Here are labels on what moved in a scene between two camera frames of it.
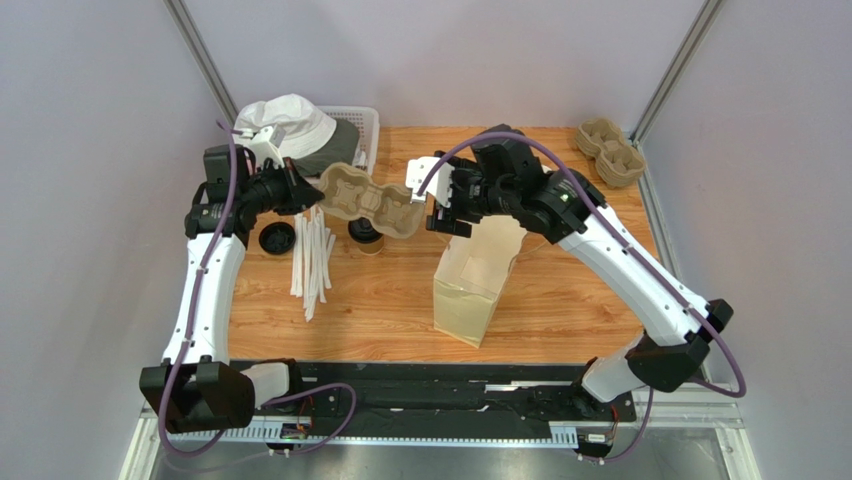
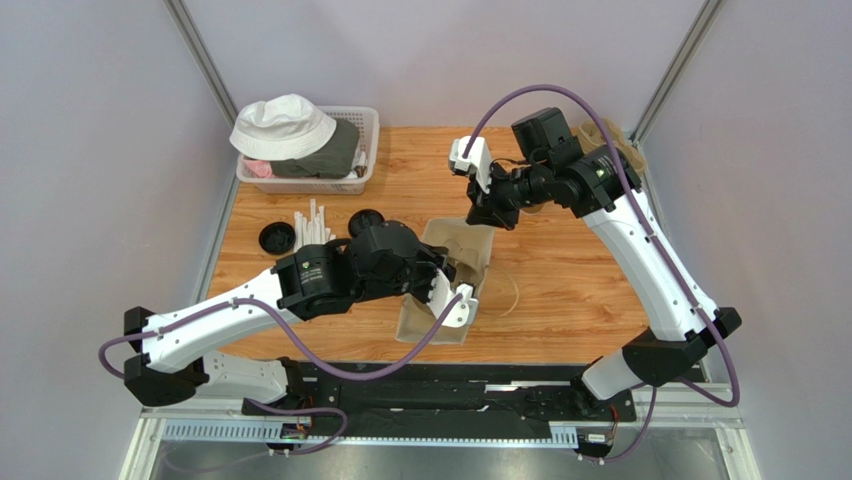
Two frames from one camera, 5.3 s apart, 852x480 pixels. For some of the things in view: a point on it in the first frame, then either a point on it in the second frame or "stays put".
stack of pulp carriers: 617,162 stays put
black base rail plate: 351,395 stays put
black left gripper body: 268,191 to 427,266
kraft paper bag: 470,276 to 468,250
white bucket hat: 306,129 stays put
